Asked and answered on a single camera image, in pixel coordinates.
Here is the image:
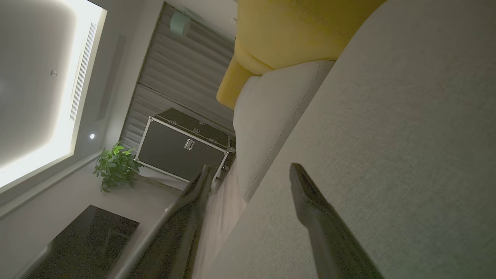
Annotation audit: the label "green potted plant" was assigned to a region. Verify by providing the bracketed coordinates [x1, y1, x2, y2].
[93, 142, 143, 193]

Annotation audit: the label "large grey sofa seat cushion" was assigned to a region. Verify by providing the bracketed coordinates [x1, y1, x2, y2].
[205, 0, 496, 279]

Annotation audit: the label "black glossy television screen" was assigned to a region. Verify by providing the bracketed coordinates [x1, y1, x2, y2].
[23, 205, 140, 279]

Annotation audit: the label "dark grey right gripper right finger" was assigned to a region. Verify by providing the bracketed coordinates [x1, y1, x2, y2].
[289, 163, 384, 279]

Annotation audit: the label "white ceiling air vent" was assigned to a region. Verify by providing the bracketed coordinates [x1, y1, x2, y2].
[69, 22, 97, 122]

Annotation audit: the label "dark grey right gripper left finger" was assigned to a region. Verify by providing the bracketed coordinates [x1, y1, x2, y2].
[128, 165, 214, 279]

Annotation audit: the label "yellow sofa cushion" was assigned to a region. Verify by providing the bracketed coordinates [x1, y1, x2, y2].
[216, 0, 388, 111]

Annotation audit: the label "grey curtain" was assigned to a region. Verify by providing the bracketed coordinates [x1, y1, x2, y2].
[118, 4, 236, 155]

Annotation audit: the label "mint green round lamp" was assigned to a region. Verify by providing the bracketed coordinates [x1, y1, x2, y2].
[170, 11, 191, 37]

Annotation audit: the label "black flight case, metal edges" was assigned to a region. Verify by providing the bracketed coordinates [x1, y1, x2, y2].
[134, 108, 236, 183]

